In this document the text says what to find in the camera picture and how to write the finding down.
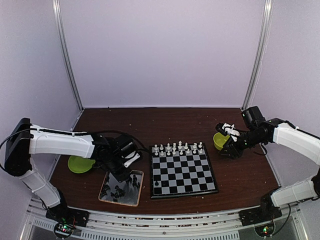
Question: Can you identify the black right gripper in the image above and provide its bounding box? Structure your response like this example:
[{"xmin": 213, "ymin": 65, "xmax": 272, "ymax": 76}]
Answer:
[{"xmin": 218, "ymin": 128, "xmax": 265, "ymax": 160}]

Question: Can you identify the black and grey chessboard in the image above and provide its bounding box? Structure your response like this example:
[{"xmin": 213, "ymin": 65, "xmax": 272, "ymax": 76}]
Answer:
[{"xmin": 149, "ymin": 141, "xmax": 219, "ymax": 199}]

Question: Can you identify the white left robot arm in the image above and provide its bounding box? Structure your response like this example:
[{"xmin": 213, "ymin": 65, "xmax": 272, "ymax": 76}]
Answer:
[{"xmin": 0, "ymin": 118, "xmax": 146, "ymax": 222}]

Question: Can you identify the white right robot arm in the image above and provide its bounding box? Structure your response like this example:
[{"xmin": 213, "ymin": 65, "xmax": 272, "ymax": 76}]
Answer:
[{"xmin": 215, "ymin": 106, "xmax": 320, "ymax": 221}]

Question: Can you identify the green bowl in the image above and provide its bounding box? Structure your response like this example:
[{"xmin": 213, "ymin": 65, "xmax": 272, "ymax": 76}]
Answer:
[{"xmin": 212, "ymin": 132, "xmax": 230, "ymax": 151}]

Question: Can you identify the metal tray with wood rim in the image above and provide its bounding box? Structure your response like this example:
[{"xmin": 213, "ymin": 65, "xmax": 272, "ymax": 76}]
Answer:
[{"xmin": 98, "ymin": 170, "xmax": 144, "ymax": 207}]

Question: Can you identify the green plate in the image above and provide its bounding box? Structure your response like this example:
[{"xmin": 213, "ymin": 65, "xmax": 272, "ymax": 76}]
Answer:
[{"xmin": 67, "ymin": 155, "xmax": 96, "ymax": 174}]

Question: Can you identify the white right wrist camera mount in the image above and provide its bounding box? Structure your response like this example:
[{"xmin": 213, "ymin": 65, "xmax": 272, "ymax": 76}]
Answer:
[{"xmin": 222, "ymin": 123, "xmax": 241, "ymax": 142}]

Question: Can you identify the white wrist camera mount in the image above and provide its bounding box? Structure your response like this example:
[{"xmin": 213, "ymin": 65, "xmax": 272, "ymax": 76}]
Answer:
[
  {"xmin": 124, "ymin": 151, "xmax": 141, "ymax": 168},
  {"xmin": 222, "ymin": 123, "xmax": 241, "ymax": 142}
]

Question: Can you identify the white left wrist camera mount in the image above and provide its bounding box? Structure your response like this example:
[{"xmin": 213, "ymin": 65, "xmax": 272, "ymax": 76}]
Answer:
[{"xmin": 124, "ymin": 151, "xmax": 141, "ymax": 168}]

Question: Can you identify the aluminium front rail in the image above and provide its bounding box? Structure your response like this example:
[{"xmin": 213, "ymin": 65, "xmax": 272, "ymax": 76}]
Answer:
[{"xmin": 19, "ymin": 208, "xmax": 308, "ymax": 240}]

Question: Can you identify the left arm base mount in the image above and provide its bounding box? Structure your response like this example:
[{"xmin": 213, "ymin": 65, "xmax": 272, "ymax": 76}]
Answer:
[{"xmin": 45, "ymin": 208, "xmax": 90, "ymax": 239}]

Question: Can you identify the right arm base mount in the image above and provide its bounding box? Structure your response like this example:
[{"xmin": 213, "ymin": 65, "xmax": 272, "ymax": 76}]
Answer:
[{"xmin": 238, "ymin": 207, "xmax": 282, "ymax": 238}]

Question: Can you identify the right aluminium frame post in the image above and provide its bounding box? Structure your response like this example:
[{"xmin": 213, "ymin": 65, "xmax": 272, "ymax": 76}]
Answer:
[{"xmin": 241, "ymin": 0, "xmax": 274, "ymax": 110}]

